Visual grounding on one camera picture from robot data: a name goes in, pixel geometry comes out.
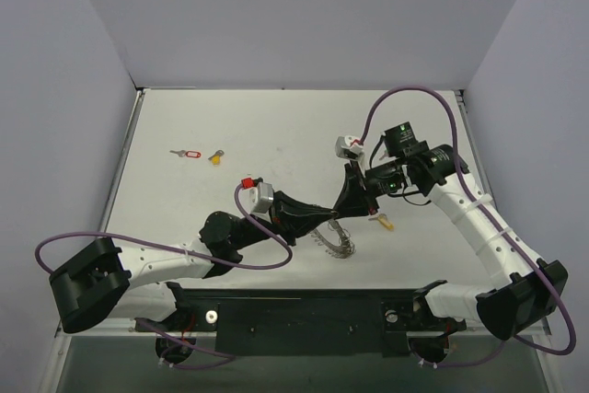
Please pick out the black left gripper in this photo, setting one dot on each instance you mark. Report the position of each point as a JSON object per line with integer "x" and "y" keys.
{"x": 280, "y": 211}

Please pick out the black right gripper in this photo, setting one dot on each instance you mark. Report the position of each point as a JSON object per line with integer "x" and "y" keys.
{"x": 361, "y": 188}

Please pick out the metal disc with keyrings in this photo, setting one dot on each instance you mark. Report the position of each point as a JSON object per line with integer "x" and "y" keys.
{"x": 338, "y": 243}

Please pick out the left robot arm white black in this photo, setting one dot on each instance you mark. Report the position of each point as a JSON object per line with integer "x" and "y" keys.
{"x": 88, "y": 287}

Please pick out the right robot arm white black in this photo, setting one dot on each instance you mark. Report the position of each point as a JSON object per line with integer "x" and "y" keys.
{"x": 524, "y": 287}

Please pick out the key with long yellow tag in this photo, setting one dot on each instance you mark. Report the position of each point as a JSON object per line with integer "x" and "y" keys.
{"x": 383, "y": 221}

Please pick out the key with yellow round tag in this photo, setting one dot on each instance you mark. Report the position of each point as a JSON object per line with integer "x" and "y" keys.
{"x": 215, "y": 159}

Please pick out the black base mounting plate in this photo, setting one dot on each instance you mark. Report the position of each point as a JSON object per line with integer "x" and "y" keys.
{"x": 306, "y": 322}

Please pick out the key with red tag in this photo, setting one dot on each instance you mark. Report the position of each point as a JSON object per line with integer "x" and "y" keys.
{"x": 186, "y": 153}

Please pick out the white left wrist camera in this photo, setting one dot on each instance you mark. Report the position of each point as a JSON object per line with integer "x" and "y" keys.
{"x": 261, "y": 194}

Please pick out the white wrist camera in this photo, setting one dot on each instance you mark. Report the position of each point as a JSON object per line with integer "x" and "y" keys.
{"x": 261, "y": 194}
{"x": 349, "y": 147}

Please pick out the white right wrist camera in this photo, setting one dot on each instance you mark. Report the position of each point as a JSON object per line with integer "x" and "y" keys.
{"x": 349, "y": 147}

